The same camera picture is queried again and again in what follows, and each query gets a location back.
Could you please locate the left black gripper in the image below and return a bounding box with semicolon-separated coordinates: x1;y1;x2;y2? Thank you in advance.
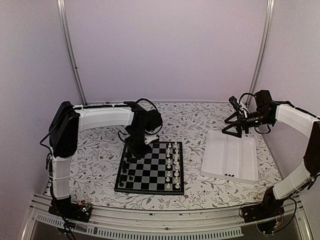
124;127;152;159

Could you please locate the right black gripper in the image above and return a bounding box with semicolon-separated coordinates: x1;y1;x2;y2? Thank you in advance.
222;110;274;138

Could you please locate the black and grey chessboard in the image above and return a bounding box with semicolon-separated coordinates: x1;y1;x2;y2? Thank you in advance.
114;141;185;196

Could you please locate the white plastic divided tray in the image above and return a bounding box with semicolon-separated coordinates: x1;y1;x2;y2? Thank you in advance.
200;130;258;185

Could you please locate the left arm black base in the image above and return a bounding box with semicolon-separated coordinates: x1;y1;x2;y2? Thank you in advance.
48;199;93;223

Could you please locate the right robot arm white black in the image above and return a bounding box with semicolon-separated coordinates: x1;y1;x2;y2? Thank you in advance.
222;90;320;218

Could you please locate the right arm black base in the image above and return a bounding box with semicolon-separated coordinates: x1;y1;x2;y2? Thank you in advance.
238;200;285;235

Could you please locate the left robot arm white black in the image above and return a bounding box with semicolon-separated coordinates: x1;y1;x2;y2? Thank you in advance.
46;100;163;217

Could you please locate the white chess pieces row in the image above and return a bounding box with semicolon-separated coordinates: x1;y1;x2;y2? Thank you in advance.
165;142;182;191

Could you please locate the floral patterned table mat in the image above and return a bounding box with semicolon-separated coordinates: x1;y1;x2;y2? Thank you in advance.
63;102;281;211

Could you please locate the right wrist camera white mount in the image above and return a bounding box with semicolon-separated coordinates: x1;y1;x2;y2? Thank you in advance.
228;96;248;118

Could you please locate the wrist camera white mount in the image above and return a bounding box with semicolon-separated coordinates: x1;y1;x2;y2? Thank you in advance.
144;135;160;145
228;96;248;118

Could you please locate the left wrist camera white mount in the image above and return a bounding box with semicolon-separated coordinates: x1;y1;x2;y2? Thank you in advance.
144;135;160;145

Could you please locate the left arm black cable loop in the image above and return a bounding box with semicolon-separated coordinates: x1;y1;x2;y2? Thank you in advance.
134;98;161;113

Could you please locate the right aluminium frame post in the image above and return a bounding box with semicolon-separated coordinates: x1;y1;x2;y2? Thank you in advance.
249;0;276;94

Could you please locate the aluminium frame post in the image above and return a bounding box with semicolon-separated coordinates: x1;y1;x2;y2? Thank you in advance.
56;0;88;105
249;0;276;94

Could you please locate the front aluminium rail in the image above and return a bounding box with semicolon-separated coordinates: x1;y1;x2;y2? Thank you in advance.
21;194;313;240

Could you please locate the left aluminium frame post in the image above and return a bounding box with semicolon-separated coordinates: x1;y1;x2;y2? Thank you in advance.
56;0;88;105

